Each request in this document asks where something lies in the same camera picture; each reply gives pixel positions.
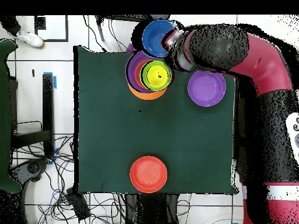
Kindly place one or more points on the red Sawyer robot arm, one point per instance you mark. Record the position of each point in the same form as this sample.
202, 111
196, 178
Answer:
264, 63

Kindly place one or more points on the dark grey stand base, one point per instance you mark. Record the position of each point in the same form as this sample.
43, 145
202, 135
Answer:
30, 168

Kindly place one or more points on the black power adapter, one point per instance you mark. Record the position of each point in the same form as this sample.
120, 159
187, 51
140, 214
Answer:
78, 203

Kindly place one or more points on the blue plastic bowl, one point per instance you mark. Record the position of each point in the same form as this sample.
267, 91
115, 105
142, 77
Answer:
153, 38

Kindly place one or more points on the large red plastic bowl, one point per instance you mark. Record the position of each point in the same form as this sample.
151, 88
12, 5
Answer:
148, 174

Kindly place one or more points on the large orange plastic bowl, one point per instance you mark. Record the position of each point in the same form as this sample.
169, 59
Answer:
146, 96

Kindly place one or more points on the green-clothed side table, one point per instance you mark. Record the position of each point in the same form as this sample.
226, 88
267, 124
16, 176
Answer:
4, 116

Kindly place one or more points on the small purple object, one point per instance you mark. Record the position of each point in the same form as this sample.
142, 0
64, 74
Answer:
130, 48

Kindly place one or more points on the small green plastic bowl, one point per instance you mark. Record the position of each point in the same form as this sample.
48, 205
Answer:
143, 77

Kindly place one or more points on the yellow plastic cup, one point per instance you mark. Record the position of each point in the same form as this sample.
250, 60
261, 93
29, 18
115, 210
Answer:
157, 75

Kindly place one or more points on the small red plastic bowl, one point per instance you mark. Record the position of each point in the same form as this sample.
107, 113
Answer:
137, 74

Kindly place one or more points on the person's foot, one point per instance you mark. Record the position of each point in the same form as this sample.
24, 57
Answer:
30, 38

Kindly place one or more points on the black stand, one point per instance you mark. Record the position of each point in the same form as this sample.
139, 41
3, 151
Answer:
48, 105

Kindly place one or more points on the dark green tablecloth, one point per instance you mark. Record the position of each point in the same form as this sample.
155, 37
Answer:
105, 116

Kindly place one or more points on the purple plastic bowl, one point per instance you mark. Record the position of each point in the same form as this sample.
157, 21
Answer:
206, 89
130, 67

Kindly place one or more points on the grey chair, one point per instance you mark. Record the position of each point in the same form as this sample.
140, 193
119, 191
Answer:
105, 17

